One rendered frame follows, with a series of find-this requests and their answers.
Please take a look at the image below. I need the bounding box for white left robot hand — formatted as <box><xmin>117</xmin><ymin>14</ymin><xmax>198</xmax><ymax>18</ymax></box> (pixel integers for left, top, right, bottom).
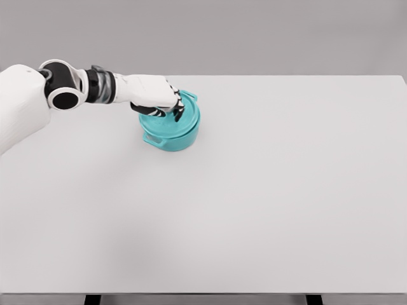
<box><xmin>129</xmin><ymin>74</ymin><xmax>186</xmax><ymax>123</ymax></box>

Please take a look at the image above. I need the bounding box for teal pot with handles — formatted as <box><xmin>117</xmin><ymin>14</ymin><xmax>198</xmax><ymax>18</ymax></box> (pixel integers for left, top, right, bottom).
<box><xmin>138</xmin><ymin>89</ymin><xmax>202</xmax><ymax>153</ymax></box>

